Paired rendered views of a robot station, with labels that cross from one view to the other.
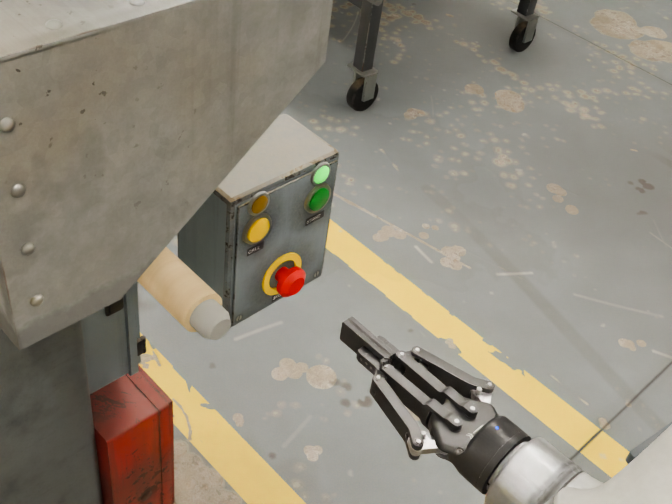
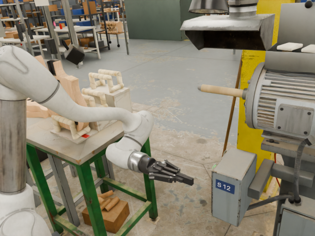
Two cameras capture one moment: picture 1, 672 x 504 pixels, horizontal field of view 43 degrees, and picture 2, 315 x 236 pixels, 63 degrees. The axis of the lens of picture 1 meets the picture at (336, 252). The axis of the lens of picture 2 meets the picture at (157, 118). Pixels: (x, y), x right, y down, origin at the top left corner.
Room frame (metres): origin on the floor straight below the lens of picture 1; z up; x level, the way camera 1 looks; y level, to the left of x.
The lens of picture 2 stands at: (1.44, -0.17, 1.64)
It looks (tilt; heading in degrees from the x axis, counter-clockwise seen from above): 26 degrees down; 177
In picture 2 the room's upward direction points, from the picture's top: 5 degrees counter-clockwise
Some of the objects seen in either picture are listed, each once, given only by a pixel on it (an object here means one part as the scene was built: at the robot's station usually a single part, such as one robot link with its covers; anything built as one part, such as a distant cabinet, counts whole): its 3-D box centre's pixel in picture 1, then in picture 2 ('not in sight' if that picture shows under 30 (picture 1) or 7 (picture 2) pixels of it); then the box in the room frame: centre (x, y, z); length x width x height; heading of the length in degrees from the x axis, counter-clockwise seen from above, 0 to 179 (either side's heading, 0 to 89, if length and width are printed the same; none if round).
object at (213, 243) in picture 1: (203, 218); (255, 194); (0.79, 0.17, 0.99); 0.24 x 0.21 x 0.26; 50
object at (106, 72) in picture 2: not in sight; (109, 72); (-0.21, -0.38, 1.20); 0.20 x 0.03 x 0.03; 48
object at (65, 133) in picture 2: not in sight; (73, 131); (0.06, -0.61, 0.94); 0.27 x 0.15 x 0.01; 50
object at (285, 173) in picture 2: not in sight; (291, 174); (0.75, 0.31, 1.02); 0.13 x 0.04 x 0.04; 50
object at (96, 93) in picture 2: not in sight; (93, 92); (-0.09, -0.48, 1.12); 0.20 x 0.03 x 0.03; 48
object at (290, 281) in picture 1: (285, 277); not in sight; (0.73, 0.05, 0.98); 0.04 x 0.04 x 0.04; 50
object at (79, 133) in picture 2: not in sight; (82, 132); (0.12, -0.54, 0.96); 0.11 x 0.03 x 0.03; 140
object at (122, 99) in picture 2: not in sight; (108, 100); (-0.17, -0.41, 1.02); 0.27 x 0.15 x 0.17; 50
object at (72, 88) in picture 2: not in sight; (62, 96); (0.06, -0.62, 1.17); 0.35 x 0.04 x 0.40; 48
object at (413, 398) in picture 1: (417, 402); (168, 170); (0.58, -0.11, 0.97); 0.11 x 0.01 x 0.04; 51
